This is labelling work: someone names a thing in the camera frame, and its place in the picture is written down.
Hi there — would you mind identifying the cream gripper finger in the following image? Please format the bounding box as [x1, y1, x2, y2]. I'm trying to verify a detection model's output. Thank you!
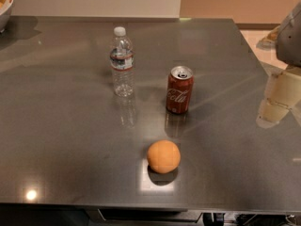
[256, 67, 301, 129]

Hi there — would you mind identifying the orange fruit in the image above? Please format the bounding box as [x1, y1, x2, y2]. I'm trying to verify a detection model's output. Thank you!
[147, 140, 181, 174]

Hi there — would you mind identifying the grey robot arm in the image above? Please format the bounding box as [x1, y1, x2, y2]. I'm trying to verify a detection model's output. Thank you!
[256, 3, 301, 128]

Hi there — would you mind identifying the red coke can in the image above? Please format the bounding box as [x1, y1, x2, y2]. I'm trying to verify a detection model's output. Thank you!
[166, 66, 194, 114]

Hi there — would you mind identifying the clear plastic water bottle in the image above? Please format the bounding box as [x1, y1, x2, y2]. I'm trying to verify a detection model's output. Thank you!
[110, 26, 135, 97]

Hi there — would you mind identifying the silver metal bowl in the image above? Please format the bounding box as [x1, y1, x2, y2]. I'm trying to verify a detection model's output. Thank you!
[0, 0, 14, 33]

